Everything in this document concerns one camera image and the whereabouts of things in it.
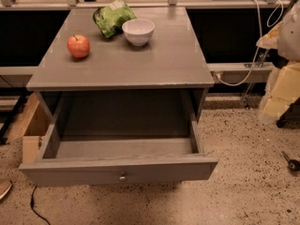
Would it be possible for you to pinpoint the grey top drawer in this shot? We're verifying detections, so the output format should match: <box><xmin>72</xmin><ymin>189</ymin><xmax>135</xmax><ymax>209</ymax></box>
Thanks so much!
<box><xmin>20</xmin><ymin>91</ymin><xmax>218</xmax><ymax>187</ymax></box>

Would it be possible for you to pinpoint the black floor cable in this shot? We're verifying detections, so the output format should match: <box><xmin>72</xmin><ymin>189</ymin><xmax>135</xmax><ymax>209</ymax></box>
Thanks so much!
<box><xmin>29</xmin><ymin>185</ymin><xmax>52</xmax><ymax>225</ymax></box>

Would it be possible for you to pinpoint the wooden box frame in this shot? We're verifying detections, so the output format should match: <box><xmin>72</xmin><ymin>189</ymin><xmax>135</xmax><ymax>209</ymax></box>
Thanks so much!
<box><xmin>7</xmin><ymin>94</ymin><xmax>50</xmax><ymax>163</ymax></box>

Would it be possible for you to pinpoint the metal drawer knob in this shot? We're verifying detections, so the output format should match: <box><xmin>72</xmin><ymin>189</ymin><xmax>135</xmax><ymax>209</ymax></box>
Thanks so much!
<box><xmin>119</xmin><ymin>172</ymin><xmax>128</xmax><ymax>182</ymax></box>

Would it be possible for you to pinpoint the white cable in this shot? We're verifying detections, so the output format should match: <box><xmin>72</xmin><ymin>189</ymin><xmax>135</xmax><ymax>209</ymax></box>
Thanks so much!
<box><xmin>214</xmin><ymin>0</ymin><xmax>285</xmax><ymax>87</ymax></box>

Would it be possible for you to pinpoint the shoe tip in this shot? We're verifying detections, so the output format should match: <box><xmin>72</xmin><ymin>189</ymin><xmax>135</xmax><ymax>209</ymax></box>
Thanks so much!
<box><xmin>0</xmin><ymin>180</ymin><xmax>12</xmax><ymax>201</ymax></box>

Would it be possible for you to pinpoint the grey metal rail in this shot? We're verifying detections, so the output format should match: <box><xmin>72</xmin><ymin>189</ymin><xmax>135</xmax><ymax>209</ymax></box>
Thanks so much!
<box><xmin>208</xmin><ymin>62</ymin><xmax>275</xmax><ymax>86</ymax></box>

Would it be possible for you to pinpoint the white bowl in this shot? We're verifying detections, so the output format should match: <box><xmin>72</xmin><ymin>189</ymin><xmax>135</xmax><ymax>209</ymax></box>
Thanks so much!
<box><xmin>122</xmin><ymin>19</ymin><xmax>155</xmax><ymax>46</ymax></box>

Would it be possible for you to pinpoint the green chip bag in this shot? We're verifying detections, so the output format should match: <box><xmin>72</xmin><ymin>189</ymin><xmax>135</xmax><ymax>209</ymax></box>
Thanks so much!
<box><xmin>93</xmin><ymin>0</ymin><xmax>136</xmax><ymax>38</ymax></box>

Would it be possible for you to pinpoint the grey wooden cabinet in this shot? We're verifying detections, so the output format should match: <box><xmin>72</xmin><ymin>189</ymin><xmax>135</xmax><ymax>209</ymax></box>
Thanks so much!
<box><xmin>27</xmin><ymin>7</ymin><xmax>214</xmax><ymax>121</ymax></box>

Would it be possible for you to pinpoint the black caster wheel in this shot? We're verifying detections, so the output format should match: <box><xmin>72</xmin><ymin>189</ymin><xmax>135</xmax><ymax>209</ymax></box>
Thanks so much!
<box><xmin>282</xmin><ymin>152</ymin><xmax>300</xmax><ymax>172</ymax></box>

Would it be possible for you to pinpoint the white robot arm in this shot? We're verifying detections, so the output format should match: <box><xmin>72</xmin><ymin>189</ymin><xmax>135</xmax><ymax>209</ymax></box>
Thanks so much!
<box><xmin>256</xmin><ymin>1</ymin><xmax>300</xmax><ymax>123</ymax></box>

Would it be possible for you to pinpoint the red apple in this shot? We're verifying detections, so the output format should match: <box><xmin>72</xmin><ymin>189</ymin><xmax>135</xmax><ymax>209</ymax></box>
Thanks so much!
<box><xmin>67</xmin><ymin>35</ymin><xmax>90</xmax><ymax>58</ymax></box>

